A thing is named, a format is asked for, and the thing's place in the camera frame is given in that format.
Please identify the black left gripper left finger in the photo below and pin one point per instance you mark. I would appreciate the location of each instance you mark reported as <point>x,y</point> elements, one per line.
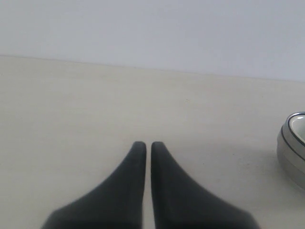
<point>116,203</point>

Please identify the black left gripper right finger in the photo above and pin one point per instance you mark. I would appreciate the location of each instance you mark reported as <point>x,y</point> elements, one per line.
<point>181,203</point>

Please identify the smooth stainless steel bowl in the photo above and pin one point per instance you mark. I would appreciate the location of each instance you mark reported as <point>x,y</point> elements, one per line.
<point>292,164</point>

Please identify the white ceramic bowl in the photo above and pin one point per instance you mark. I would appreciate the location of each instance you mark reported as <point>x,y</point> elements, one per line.
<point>297,125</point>

